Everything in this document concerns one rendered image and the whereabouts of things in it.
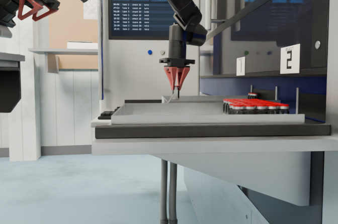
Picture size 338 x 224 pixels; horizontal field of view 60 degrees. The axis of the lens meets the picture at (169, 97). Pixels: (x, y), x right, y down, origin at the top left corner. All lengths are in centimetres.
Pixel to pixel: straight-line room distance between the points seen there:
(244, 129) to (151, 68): 99
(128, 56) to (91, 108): 255
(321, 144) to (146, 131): 29
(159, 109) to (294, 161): 34
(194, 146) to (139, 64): 102
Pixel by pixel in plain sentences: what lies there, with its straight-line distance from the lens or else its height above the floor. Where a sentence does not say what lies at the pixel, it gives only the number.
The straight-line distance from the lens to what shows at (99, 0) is 145.
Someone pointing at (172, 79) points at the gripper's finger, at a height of 98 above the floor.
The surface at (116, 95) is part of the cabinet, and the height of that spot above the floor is 90.
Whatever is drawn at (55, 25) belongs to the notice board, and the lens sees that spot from 403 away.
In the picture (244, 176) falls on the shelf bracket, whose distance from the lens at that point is 59.
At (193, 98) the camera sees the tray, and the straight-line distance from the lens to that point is 111.
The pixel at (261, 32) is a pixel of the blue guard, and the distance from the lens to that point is 87.
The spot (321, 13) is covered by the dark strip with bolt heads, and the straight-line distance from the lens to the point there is 62.
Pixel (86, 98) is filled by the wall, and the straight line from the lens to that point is 395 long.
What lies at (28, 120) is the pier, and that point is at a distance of 388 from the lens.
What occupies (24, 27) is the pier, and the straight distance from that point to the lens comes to 390.
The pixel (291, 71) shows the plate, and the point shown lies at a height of 99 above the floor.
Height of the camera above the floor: 98
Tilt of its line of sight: 4 degrees down
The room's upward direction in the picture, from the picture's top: straight up
